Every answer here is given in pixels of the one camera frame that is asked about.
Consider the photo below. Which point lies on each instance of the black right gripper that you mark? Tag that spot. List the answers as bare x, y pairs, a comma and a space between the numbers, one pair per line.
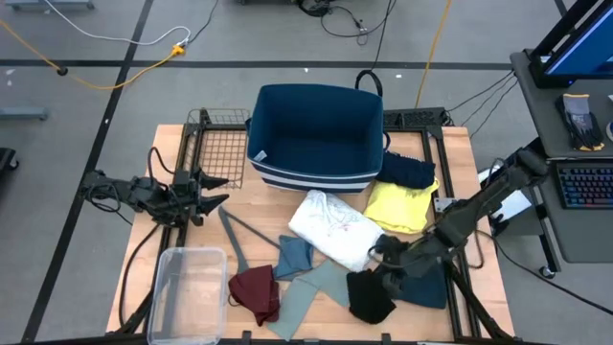
407, 261

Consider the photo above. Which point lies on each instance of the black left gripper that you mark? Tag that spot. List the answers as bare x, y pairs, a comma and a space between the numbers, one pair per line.
167, 203

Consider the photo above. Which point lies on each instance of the black cloth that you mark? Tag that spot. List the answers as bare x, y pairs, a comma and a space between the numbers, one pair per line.
366, 299

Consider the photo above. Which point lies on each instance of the yellow shirt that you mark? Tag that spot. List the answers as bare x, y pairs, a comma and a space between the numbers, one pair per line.
397, 208

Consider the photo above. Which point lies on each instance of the white shirt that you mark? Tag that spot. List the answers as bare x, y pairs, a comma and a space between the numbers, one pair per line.
335, 230

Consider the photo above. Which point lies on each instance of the grey-green long cloth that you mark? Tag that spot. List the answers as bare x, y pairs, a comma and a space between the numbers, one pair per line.
294, 306

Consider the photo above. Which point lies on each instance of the maroon underwear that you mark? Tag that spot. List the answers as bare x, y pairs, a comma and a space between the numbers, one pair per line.
256, 292

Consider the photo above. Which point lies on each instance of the dark navy knit cloth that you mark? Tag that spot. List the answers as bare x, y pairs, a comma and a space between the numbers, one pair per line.
407, 172

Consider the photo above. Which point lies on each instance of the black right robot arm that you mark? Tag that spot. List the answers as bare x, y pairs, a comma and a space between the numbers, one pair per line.
479, 203

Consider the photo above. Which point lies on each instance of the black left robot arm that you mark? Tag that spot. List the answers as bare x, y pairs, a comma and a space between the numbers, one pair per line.
120, 189

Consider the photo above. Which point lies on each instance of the grey clothes hanger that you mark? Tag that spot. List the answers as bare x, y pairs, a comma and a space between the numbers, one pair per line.
233, 239

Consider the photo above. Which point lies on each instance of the clear plastic bin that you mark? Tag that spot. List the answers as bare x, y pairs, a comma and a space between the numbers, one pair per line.
187, 297

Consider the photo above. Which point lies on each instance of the navy white striped fabric bin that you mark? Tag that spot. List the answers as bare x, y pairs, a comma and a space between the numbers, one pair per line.
316, 144

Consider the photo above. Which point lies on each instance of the white paper sheet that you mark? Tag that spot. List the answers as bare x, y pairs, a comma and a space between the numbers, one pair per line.
515, 206

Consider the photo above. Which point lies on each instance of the grey equipment cart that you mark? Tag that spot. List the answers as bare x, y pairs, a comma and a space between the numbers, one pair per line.
574, 235

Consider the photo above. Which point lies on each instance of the black floor puck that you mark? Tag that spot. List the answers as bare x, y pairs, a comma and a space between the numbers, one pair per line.
62, 71

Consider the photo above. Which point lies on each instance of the black caster wheel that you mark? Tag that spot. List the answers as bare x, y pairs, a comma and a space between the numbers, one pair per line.
7, 158

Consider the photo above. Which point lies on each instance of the backlit black keyboard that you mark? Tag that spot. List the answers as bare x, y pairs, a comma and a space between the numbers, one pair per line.
586, 187

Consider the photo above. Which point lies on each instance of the grey black work gloves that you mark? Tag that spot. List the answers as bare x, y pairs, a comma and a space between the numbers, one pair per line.
577, 120

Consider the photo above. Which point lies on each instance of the black computer monitor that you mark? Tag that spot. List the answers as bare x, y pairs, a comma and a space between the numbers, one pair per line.
584, 52

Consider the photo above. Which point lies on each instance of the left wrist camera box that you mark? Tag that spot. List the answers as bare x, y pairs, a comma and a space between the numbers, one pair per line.
182, 178

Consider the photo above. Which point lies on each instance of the black aluminium table frame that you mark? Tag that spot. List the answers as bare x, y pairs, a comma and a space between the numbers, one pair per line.
412, 117

